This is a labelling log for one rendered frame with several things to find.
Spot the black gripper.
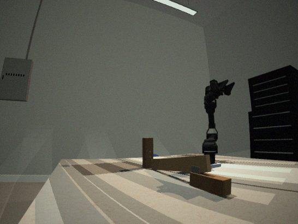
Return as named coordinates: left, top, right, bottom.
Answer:
left=210, top=80, right=235, bottom=99

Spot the long wooden rail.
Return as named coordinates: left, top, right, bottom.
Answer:
left=151, top=155, right=211, bottom=173

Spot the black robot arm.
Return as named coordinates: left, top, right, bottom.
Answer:
left=202, top=86, right=218, bottom=164

